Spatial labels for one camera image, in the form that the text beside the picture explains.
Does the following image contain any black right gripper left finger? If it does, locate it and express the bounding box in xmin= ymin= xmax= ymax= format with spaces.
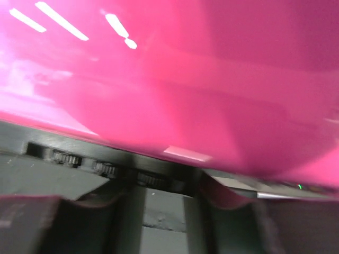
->
xmin=1 ymin=195 xmax=114 ymax=253

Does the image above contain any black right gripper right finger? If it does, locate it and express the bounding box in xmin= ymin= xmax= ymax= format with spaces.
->
xmin=209 ymin=195 xmax=338 ymax=253

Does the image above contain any pink hard-shell suitcase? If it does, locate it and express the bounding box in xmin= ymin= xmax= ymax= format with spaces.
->
xmin=1 ymin=1 xmax=338 ymax=207

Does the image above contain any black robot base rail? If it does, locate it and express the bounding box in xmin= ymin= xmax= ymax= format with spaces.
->
xmin=1 ymin=154 xmax=108 ymax=199

